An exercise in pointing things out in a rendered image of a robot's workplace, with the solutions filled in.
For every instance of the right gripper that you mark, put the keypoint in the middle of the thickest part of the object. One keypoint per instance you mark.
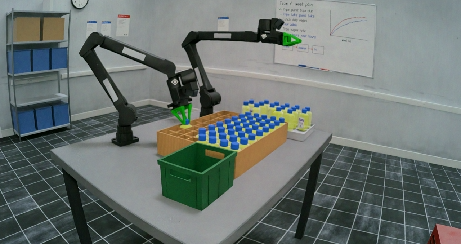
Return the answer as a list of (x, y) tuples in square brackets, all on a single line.
[(181, 105)]

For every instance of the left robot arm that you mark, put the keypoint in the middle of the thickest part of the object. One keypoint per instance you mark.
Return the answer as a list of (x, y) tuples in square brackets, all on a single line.
[(208, 95)]

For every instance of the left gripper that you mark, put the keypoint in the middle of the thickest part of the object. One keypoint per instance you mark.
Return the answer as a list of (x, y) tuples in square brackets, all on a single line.
[(284, 39)]

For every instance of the green plastic crate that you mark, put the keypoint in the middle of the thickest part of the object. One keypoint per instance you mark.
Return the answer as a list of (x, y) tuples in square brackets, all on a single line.
[(192, 178)]

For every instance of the white rimmed tray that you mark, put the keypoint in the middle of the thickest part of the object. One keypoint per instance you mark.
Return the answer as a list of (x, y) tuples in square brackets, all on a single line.
[(300, 135)]

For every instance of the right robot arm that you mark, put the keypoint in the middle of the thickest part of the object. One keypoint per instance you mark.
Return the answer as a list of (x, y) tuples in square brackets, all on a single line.
[(127, 111)]

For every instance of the brown cardboard carton with dividers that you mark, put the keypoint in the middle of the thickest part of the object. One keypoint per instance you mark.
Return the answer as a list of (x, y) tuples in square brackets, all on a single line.
[(174, 138)]

